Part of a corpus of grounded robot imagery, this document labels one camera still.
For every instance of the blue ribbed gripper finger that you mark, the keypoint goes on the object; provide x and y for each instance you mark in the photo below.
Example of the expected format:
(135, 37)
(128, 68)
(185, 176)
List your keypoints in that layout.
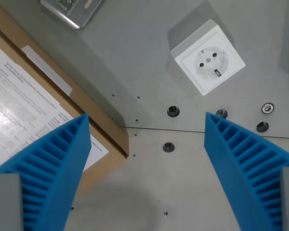
(50, 168)
(243, 173)

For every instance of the silver hex socket screw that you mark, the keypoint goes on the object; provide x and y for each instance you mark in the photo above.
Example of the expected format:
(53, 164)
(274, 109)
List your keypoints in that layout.
(267, 108)

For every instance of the brown cardboard box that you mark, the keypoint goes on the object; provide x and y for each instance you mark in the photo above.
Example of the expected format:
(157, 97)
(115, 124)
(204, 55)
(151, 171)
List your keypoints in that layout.
(106, 127)

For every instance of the white printed paper sheet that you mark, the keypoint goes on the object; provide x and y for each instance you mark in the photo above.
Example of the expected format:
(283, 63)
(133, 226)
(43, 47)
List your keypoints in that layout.
(14, 96)

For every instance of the white adhesive label strip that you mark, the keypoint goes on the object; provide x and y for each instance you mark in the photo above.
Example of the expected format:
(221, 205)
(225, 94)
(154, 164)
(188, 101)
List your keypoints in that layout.
(48, 71)

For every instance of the grey metal box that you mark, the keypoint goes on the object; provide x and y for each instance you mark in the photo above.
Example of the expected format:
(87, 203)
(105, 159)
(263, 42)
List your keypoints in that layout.
(79, 14)

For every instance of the white wall power socket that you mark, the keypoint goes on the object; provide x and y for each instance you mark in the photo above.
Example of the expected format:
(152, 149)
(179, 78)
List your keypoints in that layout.
(195, 72)

